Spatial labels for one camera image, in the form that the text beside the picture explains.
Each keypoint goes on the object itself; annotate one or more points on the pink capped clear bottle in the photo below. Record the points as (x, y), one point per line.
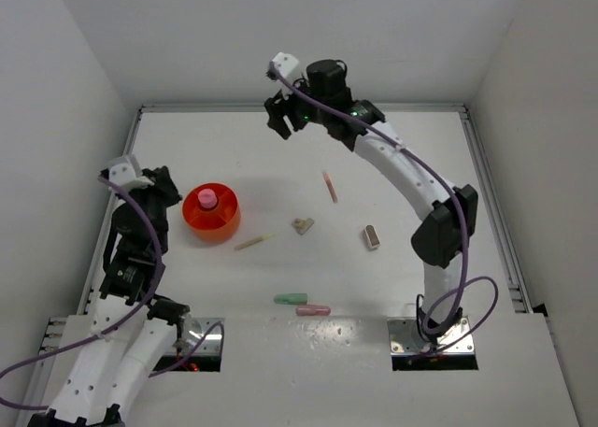
(207, 199)

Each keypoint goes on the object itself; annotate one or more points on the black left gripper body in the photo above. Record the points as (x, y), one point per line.
(159, 196)

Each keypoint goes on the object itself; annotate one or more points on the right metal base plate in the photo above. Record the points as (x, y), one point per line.
(405, 339)

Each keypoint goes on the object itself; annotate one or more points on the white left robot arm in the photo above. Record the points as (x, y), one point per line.
(131, 327)

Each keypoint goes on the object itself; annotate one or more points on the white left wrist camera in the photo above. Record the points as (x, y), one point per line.
(126, 173)

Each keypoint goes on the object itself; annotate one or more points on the green highlighter marker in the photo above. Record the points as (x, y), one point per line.
(293, 299)

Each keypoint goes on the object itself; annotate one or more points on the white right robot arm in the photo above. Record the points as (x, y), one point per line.
(320, 94)

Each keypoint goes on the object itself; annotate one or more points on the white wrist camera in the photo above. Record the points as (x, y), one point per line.
(287, 65)
(126, 173)

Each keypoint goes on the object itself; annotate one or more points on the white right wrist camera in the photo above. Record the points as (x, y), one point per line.
(287, 65)

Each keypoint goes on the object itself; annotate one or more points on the beige eraser pair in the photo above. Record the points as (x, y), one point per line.
(301, 226)

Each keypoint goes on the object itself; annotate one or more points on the beige white correction tape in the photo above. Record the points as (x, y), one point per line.
(370, 237)

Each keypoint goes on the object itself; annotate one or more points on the pink lead refill tube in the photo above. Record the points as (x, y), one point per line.
(330, 187)

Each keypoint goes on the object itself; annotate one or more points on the pink highlighter marker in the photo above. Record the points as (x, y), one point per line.
(312, 311)

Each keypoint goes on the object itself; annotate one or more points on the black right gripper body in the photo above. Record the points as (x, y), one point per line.
(313, 111)

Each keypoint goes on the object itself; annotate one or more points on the beige yellow pencil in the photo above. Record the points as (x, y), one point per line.
(253, 241)

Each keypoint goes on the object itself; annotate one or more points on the orange round divided container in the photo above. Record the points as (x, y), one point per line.
(217, 225)

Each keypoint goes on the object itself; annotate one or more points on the metal base plate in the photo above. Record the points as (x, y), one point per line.
(203, 331)
(405, 339)

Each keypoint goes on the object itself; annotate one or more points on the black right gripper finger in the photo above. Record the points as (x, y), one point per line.
(296, 116)
(277, 123)

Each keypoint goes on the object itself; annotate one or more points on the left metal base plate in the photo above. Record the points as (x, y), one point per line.
(203, 331)

